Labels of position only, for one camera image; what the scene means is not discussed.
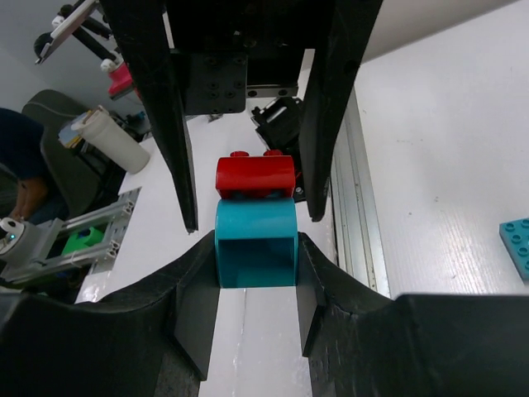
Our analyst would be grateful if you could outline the white cylindrical container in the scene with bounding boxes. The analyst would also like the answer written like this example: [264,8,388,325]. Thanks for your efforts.
[71,106,150,174]

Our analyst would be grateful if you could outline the red clamp tool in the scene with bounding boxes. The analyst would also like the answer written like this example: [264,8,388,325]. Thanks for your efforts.
[100,59,136,100]

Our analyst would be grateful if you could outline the person in dark shirt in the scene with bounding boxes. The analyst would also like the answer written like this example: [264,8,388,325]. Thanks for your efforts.
[1,108,50,221]

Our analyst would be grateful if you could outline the teal oval lego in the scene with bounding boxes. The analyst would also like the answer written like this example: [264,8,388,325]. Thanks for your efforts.
[215,198,298,289]

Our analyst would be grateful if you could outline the aluminium extrusion stand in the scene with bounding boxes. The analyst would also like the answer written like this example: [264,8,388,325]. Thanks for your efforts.
[1,189,141,289]

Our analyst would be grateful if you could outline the green printed part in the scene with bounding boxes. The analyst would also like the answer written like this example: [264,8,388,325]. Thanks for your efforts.
[62,227,104,255]

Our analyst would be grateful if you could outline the teal flat lego plate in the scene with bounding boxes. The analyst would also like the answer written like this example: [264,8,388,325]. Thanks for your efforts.
[499,218,529,282]

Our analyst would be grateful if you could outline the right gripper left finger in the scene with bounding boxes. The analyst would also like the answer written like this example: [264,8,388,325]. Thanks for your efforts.
[1,233,219,396]

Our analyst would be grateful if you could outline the grey office chair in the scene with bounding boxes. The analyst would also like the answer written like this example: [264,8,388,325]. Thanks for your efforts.
[21,89,124,218]

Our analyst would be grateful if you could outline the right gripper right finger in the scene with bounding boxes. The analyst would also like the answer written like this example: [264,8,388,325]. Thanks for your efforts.
[296,234,528,396]

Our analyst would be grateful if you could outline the red half-round lego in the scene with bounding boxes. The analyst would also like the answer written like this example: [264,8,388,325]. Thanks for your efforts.
[216,151,296,200]

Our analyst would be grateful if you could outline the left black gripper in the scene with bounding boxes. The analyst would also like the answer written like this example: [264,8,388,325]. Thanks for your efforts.
[101,0,382,232]

